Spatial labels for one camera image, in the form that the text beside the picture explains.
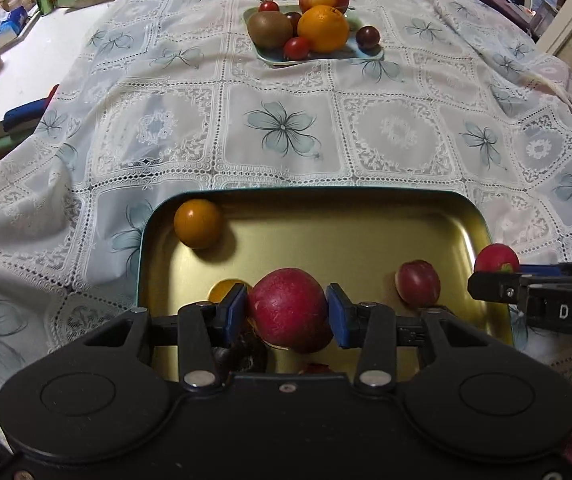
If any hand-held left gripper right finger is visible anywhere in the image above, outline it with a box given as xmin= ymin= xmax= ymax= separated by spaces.
xmin=326 ymin=283 xmax=491 ymax=395

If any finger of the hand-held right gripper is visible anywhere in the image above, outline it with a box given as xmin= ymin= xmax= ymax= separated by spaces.
xmin=468 ymin=270 xmax=534 ymax=306
xmin=512 ymin=258 xmax=572 ymax=284

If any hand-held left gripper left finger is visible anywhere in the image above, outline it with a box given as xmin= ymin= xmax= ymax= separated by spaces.
xmin=73 ymin=283 xmax=247 ymax=392

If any orange cherry tomato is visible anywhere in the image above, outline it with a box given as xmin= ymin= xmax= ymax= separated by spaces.
xmin=174 ymin=199 xmax=225 ymax=250
xmin=208 ymin=279 xmax=253 ymax=307

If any large red radish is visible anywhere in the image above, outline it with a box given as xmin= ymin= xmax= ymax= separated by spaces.
xmin=247 ymin=267 xmax=335 ymax=354

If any gold metal tray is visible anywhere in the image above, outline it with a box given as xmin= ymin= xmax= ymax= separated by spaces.
xmin=136 ymin=186 xmax=515 ymax=377

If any white lace floral tablecloth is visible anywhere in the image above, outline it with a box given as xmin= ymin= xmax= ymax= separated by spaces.
xmin=0 ymin=0 xmax=572 ymax=413

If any light green plate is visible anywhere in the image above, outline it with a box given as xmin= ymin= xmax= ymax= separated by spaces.
xmin=243 ymin=4 xmax=385 ymax=69

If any brown kiwi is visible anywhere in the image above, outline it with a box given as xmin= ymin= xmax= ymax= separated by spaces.
xmin=247 ymin=10 xmax=294 ymax=51

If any green board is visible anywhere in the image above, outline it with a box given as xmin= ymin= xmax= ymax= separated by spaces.
xmin=0 ymin=129 xmax=38 ymax=159

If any orange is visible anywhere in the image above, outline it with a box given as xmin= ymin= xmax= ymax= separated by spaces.
xmin=297 ymin=5 xmax=351 ymax=54

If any blue tissue box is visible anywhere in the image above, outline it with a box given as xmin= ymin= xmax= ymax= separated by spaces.
xmin=0 ymin=7 xmax=30 ymax=49

